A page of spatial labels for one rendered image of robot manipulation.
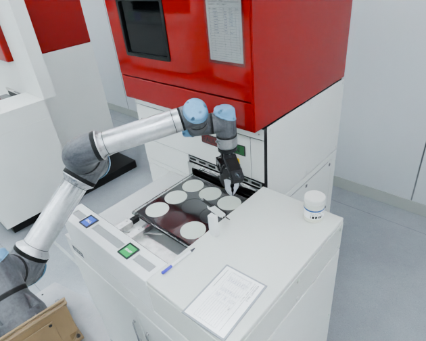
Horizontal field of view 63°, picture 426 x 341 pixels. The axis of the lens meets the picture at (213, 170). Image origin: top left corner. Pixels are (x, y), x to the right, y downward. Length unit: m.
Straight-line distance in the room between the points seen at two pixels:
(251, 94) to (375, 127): 1.71
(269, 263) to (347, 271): 1.38
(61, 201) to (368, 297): 1.80
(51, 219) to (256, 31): 0.90
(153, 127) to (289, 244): 0.58
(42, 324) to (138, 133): 0.60
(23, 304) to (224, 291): 0.56
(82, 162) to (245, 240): 0.58
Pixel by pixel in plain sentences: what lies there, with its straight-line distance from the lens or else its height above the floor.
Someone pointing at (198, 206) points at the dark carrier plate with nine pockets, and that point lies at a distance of 1.47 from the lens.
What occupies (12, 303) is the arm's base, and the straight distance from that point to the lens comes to 1.16.
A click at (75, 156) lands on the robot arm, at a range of 1.12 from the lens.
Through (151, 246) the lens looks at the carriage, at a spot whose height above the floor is 0.88.
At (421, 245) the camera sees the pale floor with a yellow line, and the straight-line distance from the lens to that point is 2.78.
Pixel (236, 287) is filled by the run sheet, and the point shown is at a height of 0.97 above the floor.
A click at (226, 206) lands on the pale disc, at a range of 1.45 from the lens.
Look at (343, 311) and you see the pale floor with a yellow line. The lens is 2.27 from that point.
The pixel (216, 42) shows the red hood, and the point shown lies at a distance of 1.27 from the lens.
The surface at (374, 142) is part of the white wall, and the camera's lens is 2.87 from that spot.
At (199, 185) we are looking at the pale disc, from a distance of 1.60.
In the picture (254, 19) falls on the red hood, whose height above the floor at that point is 1.61.
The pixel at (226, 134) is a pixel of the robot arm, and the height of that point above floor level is 1.26.
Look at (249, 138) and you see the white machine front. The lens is 1.38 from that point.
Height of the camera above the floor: 1.79
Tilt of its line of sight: 32 degrees down
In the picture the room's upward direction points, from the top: 6 degrees counter-clockwise
